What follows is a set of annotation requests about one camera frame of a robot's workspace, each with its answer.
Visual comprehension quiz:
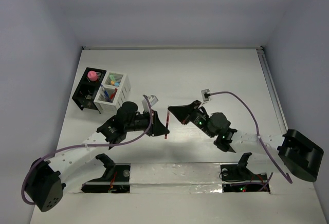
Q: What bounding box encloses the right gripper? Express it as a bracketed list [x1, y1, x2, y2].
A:
[168, 102, 215, 139]

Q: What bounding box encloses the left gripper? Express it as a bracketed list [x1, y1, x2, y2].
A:
[124, 107, 168, 135]

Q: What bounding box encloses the dark red ink pen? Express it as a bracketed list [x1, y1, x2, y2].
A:
[164, 113, 170, 139]

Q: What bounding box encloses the red gel pen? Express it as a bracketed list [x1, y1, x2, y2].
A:
[109, 88, 118, 102]

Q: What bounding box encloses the blue gel pen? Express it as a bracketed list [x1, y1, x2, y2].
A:
[100, 84, 109, 97]

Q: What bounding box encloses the green highlighter marker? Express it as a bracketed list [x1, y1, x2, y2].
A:
[108, 74, 116, 82]

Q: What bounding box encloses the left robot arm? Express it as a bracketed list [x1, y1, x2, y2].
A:
[21, 101, 169, 212]

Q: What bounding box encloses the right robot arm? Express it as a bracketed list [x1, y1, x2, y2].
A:
[168, 100, 324, 182]

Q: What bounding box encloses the white slatted organizer container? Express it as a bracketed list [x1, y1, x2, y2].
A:
[94, 71, 131, 114]

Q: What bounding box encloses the black organizer container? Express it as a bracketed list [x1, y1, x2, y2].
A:
[72, 67, 106, 113]

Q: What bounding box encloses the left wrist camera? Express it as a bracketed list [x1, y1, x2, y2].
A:
[142, 95, 158, 113]

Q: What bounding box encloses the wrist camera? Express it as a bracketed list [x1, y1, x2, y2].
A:
[201, 89, 211, 104]
[142, 95, 158, 113]

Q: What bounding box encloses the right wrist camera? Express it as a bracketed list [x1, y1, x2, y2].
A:
[201, 89, 211, 104]

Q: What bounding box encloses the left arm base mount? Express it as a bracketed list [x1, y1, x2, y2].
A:
[81, 154, 131, 194]

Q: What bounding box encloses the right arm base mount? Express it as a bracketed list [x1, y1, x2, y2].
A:
[219, 153, 270, 193]

